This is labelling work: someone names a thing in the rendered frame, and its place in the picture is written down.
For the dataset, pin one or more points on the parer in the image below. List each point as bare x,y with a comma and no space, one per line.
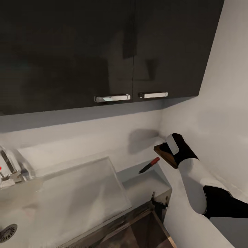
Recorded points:
150,164

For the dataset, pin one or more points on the cabinet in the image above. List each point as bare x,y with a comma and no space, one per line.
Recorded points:
66,54

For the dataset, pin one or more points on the cutting board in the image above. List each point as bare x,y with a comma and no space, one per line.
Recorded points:
166,155

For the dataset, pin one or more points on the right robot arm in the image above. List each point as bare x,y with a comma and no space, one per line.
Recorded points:
207,195

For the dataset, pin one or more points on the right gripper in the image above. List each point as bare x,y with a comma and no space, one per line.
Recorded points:
164,147

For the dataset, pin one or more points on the drop in sink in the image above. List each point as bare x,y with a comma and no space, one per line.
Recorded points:
51,210

